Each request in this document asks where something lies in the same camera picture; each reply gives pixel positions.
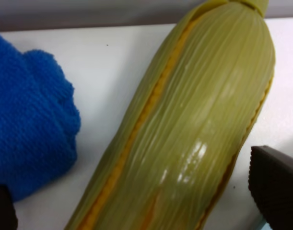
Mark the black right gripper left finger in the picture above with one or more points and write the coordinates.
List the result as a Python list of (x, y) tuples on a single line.
[(8, 218)]

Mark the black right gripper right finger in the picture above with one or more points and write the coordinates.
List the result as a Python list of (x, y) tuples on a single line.
[(270, 183)]

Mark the toy corn cob with husk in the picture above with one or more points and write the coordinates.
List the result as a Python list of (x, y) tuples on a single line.
[(175, 150)]

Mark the rolled blue towel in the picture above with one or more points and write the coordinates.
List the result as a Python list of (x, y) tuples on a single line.
[(38, 120)]

